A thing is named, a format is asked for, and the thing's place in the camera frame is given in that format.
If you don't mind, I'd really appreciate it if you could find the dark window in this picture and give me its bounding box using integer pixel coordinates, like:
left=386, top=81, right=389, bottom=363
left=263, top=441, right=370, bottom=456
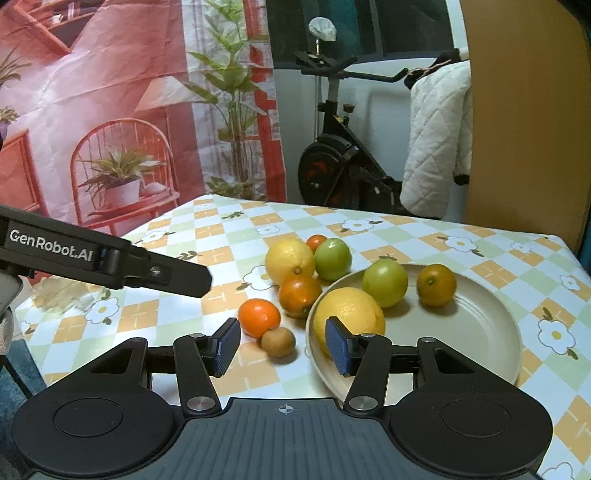
left=267, top=0, right=462, bottom=70

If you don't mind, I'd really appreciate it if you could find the printed red backdrop cloth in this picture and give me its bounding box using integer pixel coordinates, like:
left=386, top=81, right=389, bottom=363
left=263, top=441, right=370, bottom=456
left=0, top=0, right=287, bottom=287

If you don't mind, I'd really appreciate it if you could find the blue fuzzy rug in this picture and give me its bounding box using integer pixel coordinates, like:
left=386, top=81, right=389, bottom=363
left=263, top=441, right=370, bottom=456
left=0, top=337, right=49, bottom=407

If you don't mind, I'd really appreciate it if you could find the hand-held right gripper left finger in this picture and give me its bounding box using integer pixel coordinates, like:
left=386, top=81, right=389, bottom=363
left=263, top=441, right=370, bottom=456
left=88, top=318, right=242, bottom=415

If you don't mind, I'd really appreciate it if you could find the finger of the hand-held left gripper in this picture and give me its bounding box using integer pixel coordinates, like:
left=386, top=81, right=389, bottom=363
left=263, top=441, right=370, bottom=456
left=99, top=239, right=213, bottom=299

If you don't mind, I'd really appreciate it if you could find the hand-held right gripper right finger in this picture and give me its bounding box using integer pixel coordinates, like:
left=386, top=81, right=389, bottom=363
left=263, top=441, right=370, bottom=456
left=325, top=316, right=504, bottom=414

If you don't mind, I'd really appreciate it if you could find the white quilted jacket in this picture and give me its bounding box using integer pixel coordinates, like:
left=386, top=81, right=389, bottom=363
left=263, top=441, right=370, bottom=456
left=399, top=60, right=474, bottom=220

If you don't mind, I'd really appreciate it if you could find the bright orange tangerine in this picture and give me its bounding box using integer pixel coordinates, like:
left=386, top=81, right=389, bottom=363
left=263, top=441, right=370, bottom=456
left=238, top=298, right=281, bottom=339

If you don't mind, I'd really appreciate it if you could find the large yellow lemon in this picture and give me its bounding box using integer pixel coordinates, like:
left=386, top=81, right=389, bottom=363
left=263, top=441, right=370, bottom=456
left=313, top=286, right=386, bottom=358

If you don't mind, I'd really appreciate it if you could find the white crumpled cover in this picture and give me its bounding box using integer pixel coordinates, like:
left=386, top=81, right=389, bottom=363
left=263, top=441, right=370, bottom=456
left=309, top=17, right=338, bottom=42

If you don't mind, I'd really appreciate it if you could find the wooden board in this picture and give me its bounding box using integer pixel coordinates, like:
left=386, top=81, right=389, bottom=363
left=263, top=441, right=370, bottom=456
left=462, top=0, right=591, bottom=264

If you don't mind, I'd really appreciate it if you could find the dark garment with pink trim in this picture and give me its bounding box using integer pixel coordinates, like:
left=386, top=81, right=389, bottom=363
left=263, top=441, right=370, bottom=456
left=404, top=48, right=472, bottom=90

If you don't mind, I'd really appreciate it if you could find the pile of clear plastic cups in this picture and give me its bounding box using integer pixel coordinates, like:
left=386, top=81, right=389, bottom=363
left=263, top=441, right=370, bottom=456
left=31, top=276, right=100, bottom=315

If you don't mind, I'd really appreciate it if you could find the greenish orange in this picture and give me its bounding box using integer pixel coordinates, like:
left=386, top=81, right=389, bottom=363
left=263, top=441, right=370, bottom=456
left=416, top=263, right=458, bottom=308

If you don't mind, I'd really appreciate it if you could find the small yellow lemon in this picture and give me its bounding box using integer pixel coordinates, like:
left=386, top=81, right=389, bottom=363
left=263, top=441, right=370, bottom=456
left=264, top=236, right=316, bottom=287

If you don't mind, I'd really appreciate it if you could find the brown kiwi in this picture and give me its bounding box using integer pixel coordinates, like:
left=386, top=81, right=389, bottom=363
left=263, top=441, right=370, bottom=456
left=261, top=328, right=297, bottom=358

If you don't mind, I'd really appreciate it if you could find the green apple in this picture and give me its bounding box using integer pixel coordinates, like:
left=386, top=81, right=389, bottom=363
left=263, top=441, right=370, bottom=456
left=362, top=258, right=409, bottom=309
left=314, top=237, right=352, bottom=282

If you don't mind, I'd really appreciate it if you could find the black exercise bike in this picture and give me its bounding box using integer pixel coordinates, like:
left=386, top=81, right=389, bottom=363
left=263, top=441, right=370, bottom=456
left=294, top=50, right=411, bottom=215

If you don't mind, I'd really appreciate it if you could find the dark orange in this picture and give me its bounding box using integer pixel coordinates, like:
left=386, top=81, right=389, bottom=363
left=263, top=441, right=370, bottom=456
left=278, top=274, right=323, bottom=319

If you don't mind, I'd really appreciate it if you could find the beige round plate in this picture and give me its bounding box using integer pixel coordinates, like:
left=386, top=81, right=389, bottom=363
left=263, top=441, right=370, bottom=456
left=305, top=264, right=524, bottom=402

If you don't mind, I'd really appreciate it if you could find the teal curtain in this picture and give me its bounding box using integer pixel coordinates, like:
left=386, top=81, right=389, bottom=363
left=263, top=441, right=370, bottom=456
left=574, top=217, right=591, bottom=278

